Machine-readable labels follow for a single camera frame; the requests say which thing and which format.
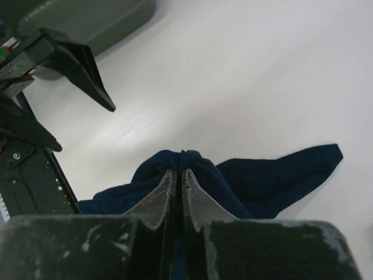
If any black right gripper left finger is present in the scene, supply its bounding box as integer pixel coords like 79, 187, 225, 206
1, 170, 176, 279

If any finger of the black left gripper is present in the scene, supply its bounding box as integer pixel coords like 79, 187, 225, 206
1, 100, 62, 152
40, 28, 116, 112

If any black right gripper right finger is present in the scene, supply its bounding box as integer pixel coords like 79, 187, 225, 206
182, 169, 361, 279

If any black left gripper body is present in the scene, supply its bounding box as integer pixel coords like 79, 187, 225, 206
1, 29, 79, 218

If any navy blue t-shirt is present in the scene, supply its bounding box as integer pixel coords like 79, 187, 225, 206
78, 143, 343, 219

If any dark green plastic bin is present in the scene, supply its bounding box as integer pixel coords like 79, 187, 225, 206
16, 0, 158, 81

